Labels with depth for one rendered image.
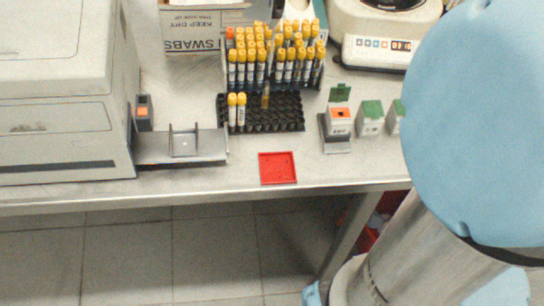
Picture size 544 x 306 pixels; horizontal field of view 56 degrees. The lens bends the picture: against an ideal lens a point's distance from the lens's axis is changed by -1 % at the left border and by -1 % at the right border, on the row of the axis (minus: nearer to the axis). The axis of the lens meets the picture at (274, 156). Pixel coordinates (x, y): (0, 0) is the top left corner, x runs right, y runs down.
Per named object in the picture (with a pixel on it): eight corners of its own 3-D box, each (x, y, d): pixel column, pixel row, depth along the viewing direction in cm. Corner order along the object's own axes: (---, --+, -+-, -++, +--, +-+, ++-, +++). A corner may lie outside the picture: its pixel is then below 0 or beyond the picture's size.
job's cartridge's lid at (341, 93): (331, 85, 94) (331, 83, 94) (328, 103, 98) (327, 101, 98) (352, 84, 94) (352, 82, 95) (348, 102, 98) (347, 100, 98)
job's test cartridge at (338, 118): (326, 140, 101) (331, 122, 95) (322, 121, 103) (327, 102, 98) (346, 139, 101) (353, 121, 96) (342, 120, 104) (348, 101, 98)
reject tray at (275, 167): (261, 185, 96) (261, 184, 95) (257, 154, 100) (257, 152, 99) (297, 183, 97) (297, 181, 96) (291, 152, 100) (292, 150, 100)
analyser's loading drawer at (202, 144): (116, 169, 93) (110, 155, 89) (118, 138, 96) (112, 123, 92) (229, 162, 96) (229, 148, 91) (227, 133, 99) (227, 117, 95)
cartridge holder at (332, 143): (323, 154, 101) (326, 144, 98) (316, 116, 105) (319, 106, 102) (350, 152, 101) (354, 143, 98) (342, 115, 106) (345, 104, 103)
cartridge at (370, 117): (358, 138, 103) (365, 120, 97) (354, 119, 106) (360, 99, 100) (377, 138, 104) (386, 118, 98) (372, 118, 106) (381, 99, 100)
